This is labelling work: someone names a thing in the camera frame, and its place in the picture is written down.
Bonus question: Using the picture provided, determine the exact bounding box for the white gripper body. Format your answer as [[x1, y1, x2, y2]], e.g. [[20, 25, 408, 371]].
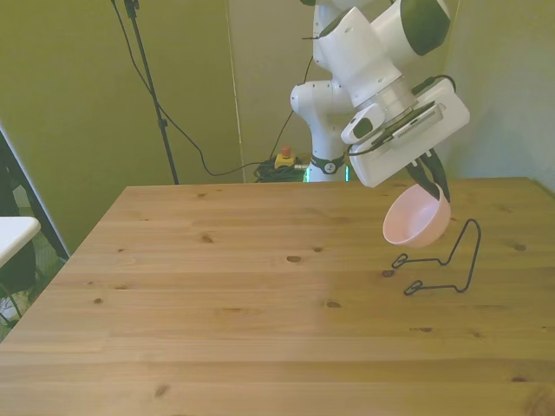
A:
[[348, 77, 472, 189]]

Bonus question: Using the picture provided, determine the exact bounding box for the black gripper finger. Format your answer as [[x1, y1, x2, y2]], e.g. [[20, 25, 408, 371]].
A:
[[406, 159, 440, 197], [423, 149, 452, 205]]

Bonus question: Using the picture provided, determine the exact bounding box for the pink plastic bowl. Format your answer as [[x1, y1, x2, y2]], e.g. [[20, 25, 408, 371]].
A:
[[382, 183, 453, 250]]

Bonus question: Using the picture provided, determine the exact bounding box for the yellow emergency stop button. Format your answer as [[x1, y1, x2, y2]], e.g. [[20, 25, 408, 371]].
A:
[[274, 146, 297, 171]]

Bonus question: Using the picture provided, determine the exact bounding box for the black tripod stand pole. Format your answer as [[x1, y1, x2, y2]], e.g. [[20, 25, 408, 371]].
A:
[[122, 0, 181, 185]]

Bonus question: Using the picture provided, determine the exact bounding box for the dark slanted panel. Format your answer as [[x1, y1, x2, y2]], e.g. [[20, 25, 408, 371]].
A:
[[0, 123, 71, 261]]

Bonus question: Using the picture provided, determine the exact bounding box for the white side table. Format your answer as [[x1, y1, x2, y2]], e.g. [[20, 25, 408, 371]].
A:
[[0, 216, 42, 270]]

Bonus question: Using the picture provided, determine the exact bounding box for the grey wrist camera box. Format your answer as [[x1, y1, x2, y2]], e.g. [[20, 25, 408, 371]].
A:
[[370, 101, 446, 146]]

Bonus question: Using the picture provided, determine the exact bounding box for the black wire bowl stand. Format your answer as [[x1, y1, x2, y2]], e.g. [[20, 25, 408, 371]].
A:
[[391, 218, 482, 297]]

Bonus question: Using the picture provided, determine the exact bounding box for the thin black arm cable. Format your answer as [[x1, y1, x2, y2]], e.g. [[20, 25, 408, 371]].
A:
[[276, 55, 318, 158]]

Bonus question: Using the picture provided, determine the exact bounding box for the coiled green cable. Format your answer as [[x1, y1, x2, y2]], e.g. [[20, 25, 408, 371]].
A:
[[252, 158, 311, 184]]

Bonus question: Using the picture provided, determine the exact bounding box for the long black floor cable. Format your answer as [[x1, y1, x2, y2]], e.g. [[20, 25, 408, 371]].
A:
[[109, 0, 281, 177]]

